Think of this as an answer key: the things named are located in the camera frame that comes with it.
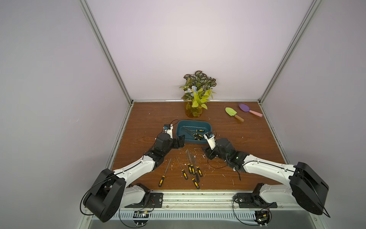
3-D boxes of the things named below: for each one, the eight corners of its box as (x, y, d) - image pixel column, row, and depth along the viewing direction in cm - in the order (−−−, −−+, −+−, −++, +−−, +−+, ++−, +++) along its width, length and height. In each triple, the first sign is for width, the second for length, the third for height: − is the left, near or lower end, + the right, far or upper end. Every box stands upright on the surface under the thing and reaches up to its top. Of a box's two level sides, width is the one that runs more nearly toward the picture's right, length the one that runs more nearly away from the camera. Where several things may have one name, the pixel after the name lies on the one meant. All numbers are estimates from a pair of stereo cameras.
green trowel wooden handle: (223, 111, 116) (224, 109, 115) (227, 107, 119) (227, 105, 117) (242, 122, 109) (243, 120, 107) (245, 118, 111) (246, 116, 109)
